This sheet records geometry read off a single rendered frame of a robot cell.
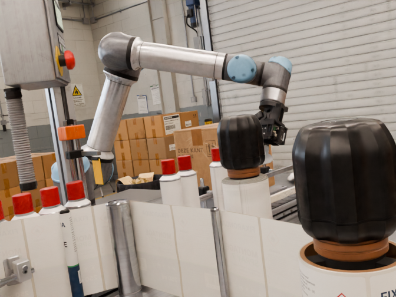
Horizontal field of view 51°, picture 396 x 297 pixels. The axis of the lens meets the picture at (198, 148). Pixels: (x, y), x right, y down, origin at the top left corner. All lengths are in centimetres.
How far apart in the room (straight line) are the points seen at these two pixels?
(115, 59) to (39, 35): 42
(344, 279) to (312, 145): 10
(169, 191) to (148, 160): 394
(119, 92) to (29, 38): 57
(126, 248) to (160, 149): 408
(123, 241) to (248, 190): 23
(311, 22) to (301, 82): 73
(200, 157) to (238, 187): 80
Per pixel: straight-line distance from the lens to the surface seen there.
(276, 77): 127
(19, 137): 91
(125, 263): 69
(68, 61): 86
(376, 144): 33
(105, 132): 140
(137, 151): 500
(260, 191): 73
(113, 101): 138
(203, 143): 149
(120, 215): 67
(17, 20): 87
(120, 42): 123
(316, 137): 33
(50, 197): 82
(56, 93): 99
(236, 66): 114
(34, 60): 85
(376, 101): 509
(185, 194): 102
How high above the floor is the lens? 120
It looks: 6 degrees down
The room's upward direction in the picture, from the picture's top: 7 degrees counter-clockwise
